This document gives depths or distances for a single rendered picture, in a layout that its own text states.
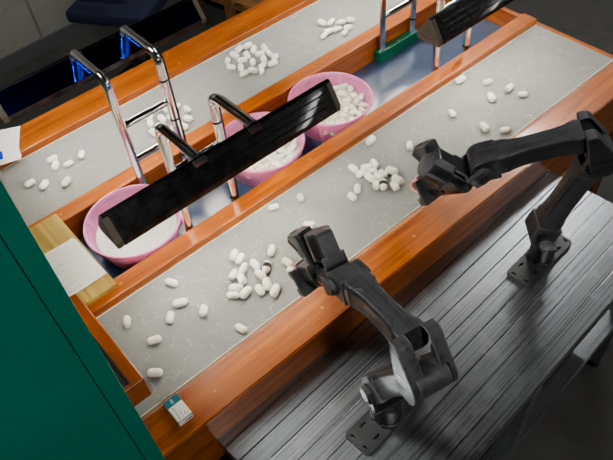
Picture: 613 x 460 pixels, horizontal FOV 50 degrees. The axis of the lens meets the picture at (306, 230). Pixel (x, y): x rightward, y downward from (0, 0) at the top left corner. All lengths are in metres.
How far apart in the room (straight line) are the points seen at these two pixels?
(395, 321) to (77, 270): 0.90
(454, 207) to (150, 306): 0.82
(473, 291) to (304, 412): 0.53
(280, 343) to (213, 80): 1.07
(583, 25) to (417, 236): 2.48
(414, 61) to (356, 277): 1.29
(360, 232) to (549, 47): 1.02
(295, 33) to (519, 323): 1.32
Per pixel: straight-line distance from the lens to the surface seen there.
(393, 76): 2.34
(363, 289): 1.23
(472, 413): 1.56
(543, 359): 1.66
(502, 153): 1.49
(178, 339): 1.61
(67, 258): 1.80
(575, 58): 2.39
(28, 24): 4.06
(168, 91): 1.84
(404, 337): 1.13
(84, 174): 2.07
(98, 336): 1.52
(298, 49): 2.38
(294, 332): 1.54
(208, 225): 1.77
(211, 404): 1.48
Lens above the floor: 2.06
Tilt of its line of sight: 49 degrees down
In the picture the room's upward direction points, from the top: 6 degrees counter-clockwise
